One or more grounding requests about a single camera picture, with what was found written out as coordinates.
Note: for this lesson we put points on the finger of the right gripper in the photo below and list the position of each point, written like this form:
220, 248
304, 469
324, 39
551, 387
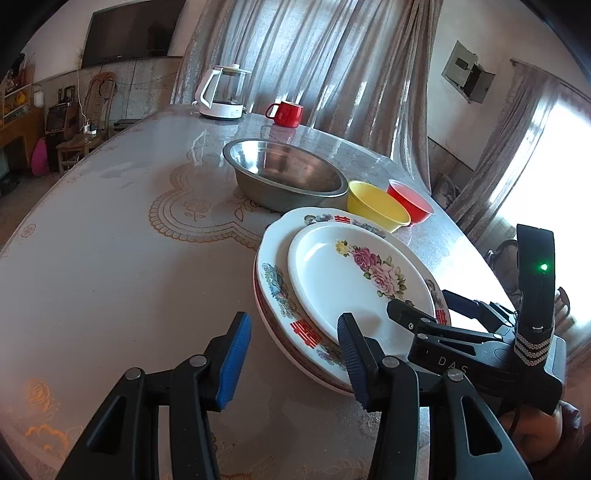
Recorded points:
491, 315
412, 322

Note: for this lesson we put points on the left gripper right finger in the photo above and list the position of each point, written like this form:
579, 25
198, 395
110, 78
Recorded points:
467, 441

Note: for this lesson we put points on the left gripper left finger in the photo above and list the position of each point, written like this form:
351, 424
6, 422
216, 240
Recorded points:
121, 439

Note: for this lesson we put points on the small white rose plate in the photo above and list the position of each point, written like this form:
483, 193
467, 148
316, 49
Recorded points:
340, 268

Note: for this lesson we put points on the white plate red characters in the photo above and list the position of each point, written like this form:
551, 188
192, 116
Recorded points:
298, 333

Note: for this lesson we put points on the purple floral rimmed plate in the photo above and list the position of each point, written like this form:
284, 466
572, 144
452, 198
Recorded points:
264, 313

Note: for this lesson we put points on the large stainless steel bowl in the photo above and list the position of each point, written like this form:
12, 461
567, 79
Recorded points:
282, 177

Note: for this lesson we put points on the person's right hand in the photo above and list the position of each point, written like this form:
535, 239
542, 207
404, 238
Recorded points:
536, 435

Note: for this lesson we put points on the red plastic bowl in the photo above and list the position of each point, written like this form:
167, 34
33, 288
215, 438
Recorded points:
418, 207

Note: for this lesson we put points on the yellow plastic bowl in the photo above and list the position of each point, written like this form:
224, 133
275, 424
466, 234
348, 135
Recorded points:
376, 205

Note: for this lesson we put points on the side window curtain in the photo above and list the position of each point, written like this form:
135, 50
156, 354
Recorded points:
527, 108

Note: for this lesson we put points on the red ceramic mug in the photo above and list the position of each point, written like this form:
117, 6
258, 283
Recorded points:
285, 114

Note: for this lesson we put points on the beige window curtain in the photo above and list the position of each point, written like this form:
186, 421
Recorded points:
360, 69

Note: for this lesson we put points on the pink bag on floor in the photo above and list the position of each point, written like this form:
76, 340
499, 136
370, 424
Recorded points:
39, 159

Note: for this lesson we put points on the white glass electric kettle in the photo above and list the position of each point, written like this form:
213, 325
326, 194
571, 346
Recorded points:
220, 93

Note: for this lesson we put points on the wooden side cabinet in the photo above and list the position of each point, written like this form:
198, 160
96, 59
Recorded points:
22, 122

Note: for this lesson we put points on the grey wall electrical box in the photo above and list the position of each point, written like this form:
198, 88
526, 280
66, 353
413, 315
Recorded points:
464, 72

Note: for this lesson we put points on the wooden chair by wall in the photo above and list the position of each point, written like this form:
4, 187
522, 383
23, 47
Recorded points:
96, 110

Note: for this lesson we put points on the black wall television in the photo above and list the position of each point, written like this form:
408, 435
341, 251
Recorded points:
131, 31

